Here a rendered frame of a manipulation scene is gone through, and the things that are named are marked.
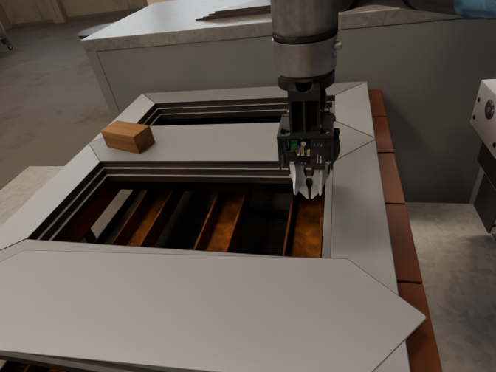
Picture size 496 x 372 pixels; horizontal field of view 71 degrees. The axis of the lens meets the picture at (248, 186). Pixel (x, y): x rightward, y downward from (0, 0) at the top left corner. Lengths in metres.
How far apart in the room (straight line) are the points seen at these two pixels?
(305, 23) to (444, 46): 0.79
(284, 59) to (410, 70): 0.78
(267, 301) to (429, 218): 0.52
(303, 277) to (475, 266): 0.42
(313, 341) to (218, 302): 0.14
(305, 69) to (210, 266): 0.32
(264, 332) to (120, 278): 0.25
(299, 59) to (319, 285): 0.30
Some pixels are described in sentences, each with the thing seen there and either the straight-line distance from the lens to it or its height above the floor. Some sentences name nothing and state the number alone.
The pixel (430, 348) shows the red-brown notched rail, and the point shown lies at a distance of 0.54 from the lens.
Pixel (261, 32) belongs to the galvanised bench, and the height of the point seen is 1.02.
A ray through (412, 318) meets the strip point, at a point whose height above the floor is 0.87.
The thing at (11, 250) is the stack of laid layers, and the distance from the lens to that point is 0.78.
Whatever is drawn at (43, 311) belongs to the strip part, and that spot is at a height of 0.87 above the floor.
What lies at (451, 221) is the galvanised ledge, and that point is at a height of 0.68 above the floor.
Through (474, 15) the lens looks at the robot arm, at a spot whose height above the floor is 1.19.
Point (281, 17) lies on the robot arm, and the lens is 0.42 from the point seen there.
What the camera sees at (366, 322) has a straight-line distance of 0.49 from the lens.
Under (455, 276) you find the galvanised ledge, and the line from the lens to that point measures 0.81.
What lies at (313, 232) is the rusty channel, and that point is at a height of 0.68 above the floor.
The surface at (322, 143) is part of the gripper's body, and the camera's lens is 0.45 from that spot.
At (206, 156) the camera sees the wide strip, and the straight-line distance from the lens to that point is 0.82.
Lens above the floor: 1.28
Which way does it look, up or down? 36 degrees down
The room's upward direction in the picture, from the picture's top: 10 degrees counter-clockwise
